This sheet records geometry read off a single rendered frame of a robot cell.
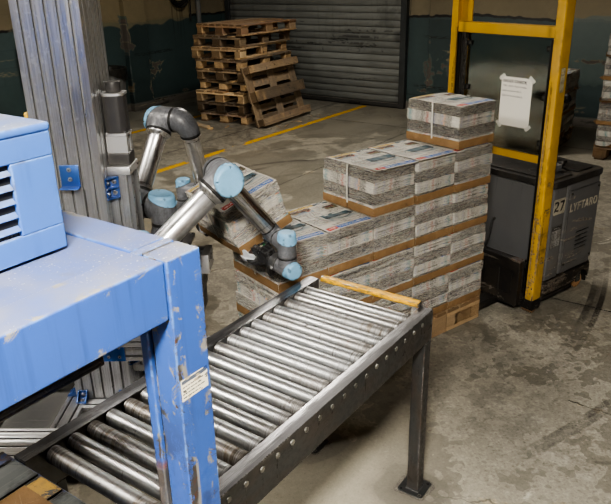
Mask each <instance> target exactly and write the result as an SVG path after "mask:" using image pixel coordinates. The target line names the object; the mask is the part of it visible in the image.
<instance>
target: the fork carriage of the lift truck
mask: <svg viewBox="0 0 611 504"><path fill-rule="evenodd" d="M483 252H484V257H483V259H482V261H484V262H483V269H482V270H481V285H480V286H481V287H480V288H481V291H480V293H481V292H483V291H485V292H488V293H490V294H492V295H495V296H496V299H497V300H499V301H501V302H504V303H506V304H509V305H511V306H513V307H516V306H517V305H520V299H521V290H522V281H523V272H524V263H525V260H524V259H521V258H519V257H516V256H513V255H510V254H507V253H504V252H502V251H499V250H496V249H493V248H490V247H487V246H485V245H484V249H483Z"/></svg>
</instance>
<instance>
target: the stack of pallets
mask: <svg viewBox="0 0 611 504"><path fill-rule="evenodd" d="M277 22H283V23H285V28H283V29H278V26H277ZM258 25H261V28H258ZM196 27H197V34H196V35H193V39H194V44H193V45H194V46H192V47H191V50H192V58H194V59H195V61H196V67H195V68H196V70H197V79H199V82H200V89H197V90H196V95H197V104H198V111H200V113H201V118H202V119H201V121H209V120H212V119H215V118H219V117H220V121H219V122H220V123H231V122H234V121H237V120H240V119H241V125H250V124H253V123H255V120H254V119H253V120H252V116H253V113H252V110H251V107H252V105H251V104H250V103H249V99H248V96H247V93H248V91H247V90H246V88H245V85H246V84H245V81H244V80H243V78H242V75H241V72H240V68H244V67H247V66H251V65H255V64H260V63H265V62H270V61H274V60H273V58H272V56H274V55H279V54H281V59H284V58H289V57H291V50H287V49H286V41H287V40H290V35H289V33H290V30H294V29H296V19H283V18H244V19H234V20H225V21H215V22H206V23H196ZM209 27H212V28H215V31H209ZM256 28H257V29H256ZM273 33H279V39H276V40H272V39H271V34H273ZM251 36H257V37H258V38H255V39H250V38H251ZM205 39H212V42H206V43H205ZM271 44H276V49H275V50H269V49H267V45H271ZM250 48H254V49H250ZM204 51H211V53H205V54H204ZM207 62H214V63H212V64H207ZM209 72H214V73H215V74H210V75H209ZM211 83H218V84H213V85H211ZM208 94H213V95H209V96H208ZM209 105H211V106H209ZM212 115H214V116H212Z"/></svg>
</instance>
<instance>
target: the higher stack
mask: <svg viewBox="0 0 611 504"><path fill-rule="evenodd" d="M467 96H468V97H467ZM467 96H465V95H461V94H455V93H446V92H443V93H434V94H429V95H423V96H418V97H413V98H409V101H408V102H409V104H408V108H407V109H408V112H407V116H408V120H407V121H408V122H407V125H408V127H407V128H408V129H407V131H411V132H415V133H420V134H425V135H430V136H431V138H432V136H434V137H439V138H444V139H448V140H453V141H458V142H460V141H464V140H468V139H473V138H477V137H481V136H485V135H489V134H493V132H494V128H495V126H494V124H495V123H494V122H495V121H494V113H495V105H496V100H492V99H488V98H481V97H470V95H467ZM408 141H413V142H417V143H422V144H426V145H430V146H435V147H439V148H443V149H448V150H452V151H456V153H455V154H456V156H455V158H456V159H455V162H454V163H455V164H454V173H455V175H454V177H453V178H454V185H458V184H461V183H465V182H468V181H472V180H475V179H479V178H482V177H486V176H489V175H490V171H491V169H490V168H491V164H490V163H492V156H493V155H492V154H493V153H492V149H491V148H493V147H492V144H491V143H484V144H480V145H476V146H472V147H468V148H464V149H460V150H457V149H452V148H448V147H443V146H439V145H434V144H430V143H425V142H421V141H416V140H412V139H409V140H408ZM487 190H488V184H483V185H480V186H476V187H473V188H470V189H466V190H463V191H460V192H456V193H455V192H453V193H452V194H453V198H452V199H453V202H452V203H453V204H452V210H451V212H452V213H453V223H452V225H453V226H455V225H458V224H461V223H463V222H466V221H469V220H472V219H475V218H478V217H481V216H484V215H486V214H487V213H488V212H487V210H488V207H487V205H488V203H487V199H488V191H487ZM485 225H486V224H485V223H481V224H478V225H475V226H472V227H470V228H467V229H464V230H461V231H458V232H455V233H451V234H450V235H452V239H451V240H452V241H451V244H450V246H451V247H450V249H451V250H450V254H451V256H450V260H449V261H450V264H449V265H451V264H454V263H457V262H459V261H462V260H465V259H467V258H470V257H473V256H475V255H478V254H480V253H483V249H484V241H485V233H486V232H485ZM483 262H484V261H482V260H479V261H477V262H474V263H472V264H469V265H466V266H464V267H461V268H459V269H456V270H454V271H451V272H449V273H447V274H448V295H447V302H450V301H453V300H455V299H457V298H459V297H462V296H464V295H466V294H469V293H471V292H474V291H476V290H478V289H480V287H481V286H480V285H481V270H482V269H483ZM479 302H480V296H476V297H474V298H472V299H469V300H467V301H465V302H463V303H460V304H458V305H456V306H454V307H451V308H449V309H446V310H445V311H446V314H447V317H446V331H448V330H451V329H453V328H455V327H457V326H459V325H461V324H464V323H466V322H468V321H470V320H472V319H474V318H477V317H478V315H479V314H478V312H479Z"/></svg>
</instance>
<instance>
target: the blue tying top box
mask: <svg viewBox="0 0 611 504"><path fill-rule="evenodd" d="M48 129H49V124H48V122H47V121H42V120H36V119H30V118H24V117H18V116H12V115H5V114H0V271H2V270H4V269H7V268H10V267H12V266H15V265H18V264H20V263H23V262H26V261H28V260H31V259H34V258H36V257H39V256H42V255H44V254H47V253H49V252H52V251H55V250H57V249H60V248H63V247H65V246H67V240H66V234H65V228H64V223H63V216H62V210H61V204H60V198H59V192H58V186H57V180H56V174H55V168H54V161H53V156H52V149H51V142H50V136H49V131H48Z"/></svg>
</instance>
